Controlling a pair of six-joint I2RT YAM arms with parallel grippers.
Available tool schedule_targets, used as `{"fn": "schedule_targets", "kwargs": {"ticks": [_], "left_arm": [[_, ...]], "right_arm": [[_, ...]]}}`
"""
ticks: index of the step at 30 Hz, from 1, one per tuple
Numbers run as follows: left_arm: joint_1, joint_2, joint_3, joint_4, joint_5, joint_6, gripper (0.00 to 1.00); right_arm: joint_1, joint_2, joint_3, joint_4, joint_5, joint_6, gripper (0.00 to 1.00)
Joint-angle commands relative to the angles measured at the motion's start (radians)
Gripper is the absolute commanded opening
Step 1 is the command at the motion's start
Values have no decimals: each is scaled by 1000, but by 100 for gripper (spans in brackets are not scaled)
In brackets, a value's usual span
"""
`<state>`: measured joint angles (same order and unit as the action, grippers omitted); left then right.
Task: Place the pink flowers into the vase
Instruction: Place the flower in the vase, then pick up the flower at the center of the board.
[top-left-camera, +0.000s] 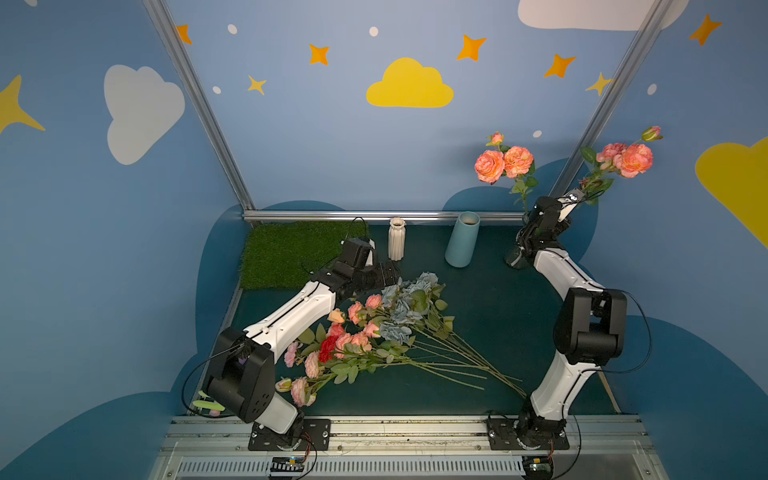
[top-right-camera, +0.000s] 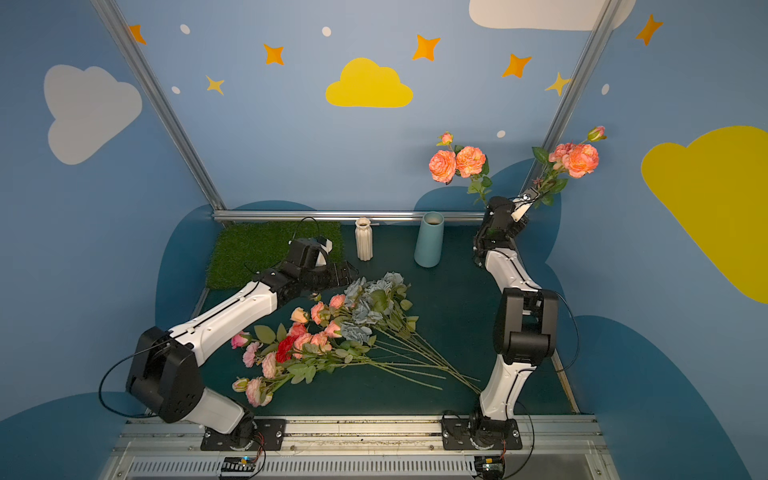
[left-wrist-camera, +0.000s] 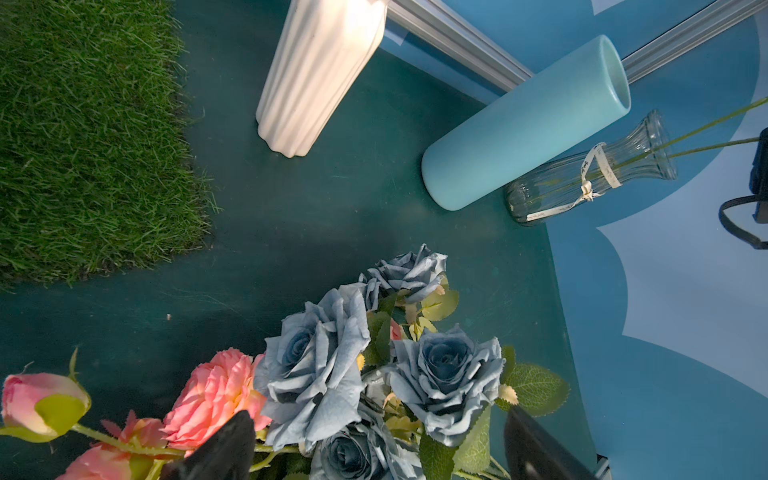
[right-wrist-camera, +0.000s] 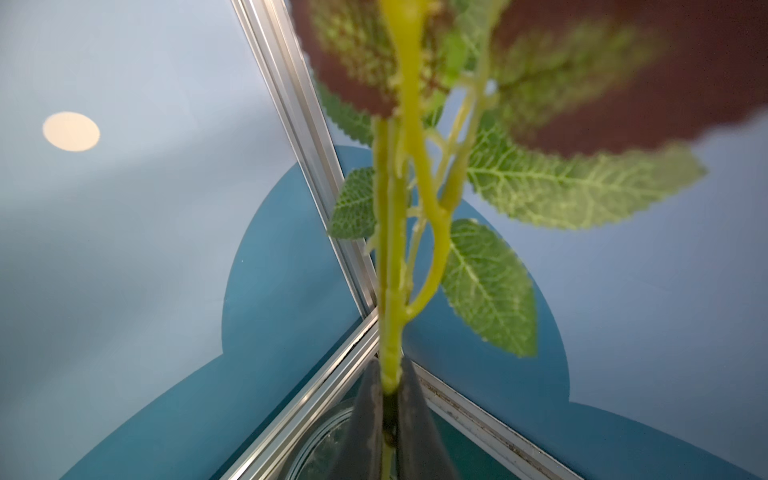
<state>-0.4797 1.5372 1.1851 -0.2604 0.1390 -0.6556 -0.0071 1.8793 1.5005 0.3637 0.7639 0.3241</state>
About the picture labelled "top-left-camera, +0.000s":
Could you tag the clear glass vase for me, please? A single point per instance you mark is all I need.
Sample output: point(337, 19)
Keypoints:
point(522, 253)

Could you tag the pink flower bunch on table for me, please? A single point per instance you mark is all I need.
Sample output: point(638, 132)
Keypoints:
point(454, 360)

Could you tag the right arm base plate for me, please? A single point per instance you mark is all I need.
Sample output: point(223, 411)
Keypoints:
point(506, 433)

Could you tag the white ribbed ceramic vase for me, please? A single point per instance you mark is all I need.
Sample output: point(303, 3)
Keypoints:
point(396, 239)

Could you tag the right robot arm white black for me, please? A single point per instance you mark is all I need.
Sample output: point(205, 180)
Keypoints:
point(590, 327)

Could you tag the teal cylindrical vase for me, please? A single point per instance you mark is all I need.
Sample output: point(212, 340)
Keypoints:
point(461, 246)

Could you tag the red carnation flower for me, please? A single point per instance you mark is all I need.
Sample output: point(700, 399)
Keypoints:
point(339, 347)

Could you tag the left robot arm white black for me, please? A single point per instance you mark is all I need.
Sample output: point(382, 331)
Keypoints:
point(240, 374)

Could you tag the aluminium frame back bar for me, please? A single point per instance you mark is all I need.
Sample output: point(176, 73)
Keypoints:
point(343, 216)

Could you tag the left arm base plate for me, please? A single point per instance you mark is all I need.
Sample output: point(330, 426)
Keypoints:
point(305, 432)

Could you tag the green artificial grass mat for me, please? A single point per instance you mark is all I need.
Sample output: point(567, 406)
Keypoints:
point(284, 255)

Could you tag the aluminium rail front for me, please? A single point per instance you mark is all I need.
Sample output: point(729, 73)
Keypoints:
point(409, 447)

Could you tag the blue hydrangea bunch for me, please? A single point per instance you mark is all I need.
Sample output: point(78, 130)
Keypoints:
point(411, 308)

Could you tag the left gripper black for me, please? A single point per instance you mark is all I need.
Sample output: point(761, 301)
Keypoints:
point(383, 274)

